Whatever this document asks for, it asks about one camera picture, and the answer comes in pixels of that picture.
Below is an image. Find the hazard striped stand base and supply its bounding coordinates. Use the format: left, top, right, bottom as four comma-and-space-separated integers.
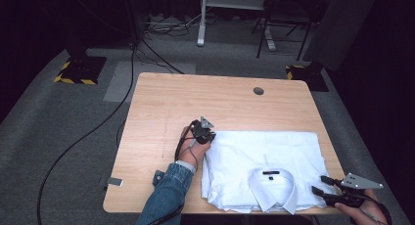
285, 64, 330, 93
53, 56, 108, 86

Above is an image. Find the hand-held gripper black cable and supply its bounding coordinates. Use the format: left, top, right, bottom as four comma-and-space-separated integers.
174, 119, 201, 174
361, 195, 393, 225

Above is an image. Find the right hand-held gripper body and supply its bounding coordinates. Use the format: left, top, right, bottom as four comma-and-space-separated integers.
326, 172, 385, 208

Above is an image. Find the white desk frame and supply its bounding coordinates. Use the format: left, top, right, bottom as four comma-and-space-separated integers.
197, 0, 279, 52

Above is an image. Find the black tripod stand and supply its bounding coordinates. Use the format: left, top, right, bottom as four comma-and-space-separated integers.
251, 0, 315, 62

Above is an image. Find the bundle of floor cables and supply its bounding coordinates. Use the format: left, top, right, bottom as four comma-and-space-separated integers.
142, 13, 204, 37

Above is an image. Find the right hand-held gripper black cable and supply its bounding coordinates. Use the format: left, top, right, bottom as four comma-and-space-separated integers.
361, 195, 393, 225

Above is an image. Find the white collared shirt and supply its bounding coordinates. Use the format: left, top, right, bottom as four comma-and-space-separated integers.
200, 130, 329, 215

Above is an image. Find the grey leaning panel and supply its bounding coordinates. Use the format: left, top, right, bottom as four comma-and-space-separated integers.
302, 0, 382, 72

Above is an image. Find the small white grey tag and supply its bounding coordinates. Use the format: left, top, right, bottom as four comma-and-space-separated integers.
107, 176, 124, 188

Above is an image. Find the person's left hand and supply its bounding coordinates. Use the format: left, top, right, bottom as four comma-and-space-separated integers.
178, 126, 211, 169

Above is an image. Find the left hand-held gripper black cable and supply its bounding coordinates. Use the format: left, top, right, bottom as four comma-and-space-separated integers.
174, 119, 201, 174

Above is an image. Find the grey floor mat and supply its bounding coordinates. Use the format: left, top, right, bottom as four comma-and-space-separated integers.
103, 61, 197, 104

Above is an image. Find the long black floor cable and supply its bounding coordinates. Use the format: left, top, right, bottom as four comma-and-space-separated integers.
36, 43, 137, 225

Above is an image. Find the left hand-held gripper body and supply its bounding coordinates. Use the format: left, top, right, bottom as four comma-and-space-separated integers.
190, 116, 217, 145

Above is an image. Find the person's right hand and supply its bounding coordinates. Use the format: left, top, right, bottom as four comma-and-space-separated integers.
334, 189, 388, 225

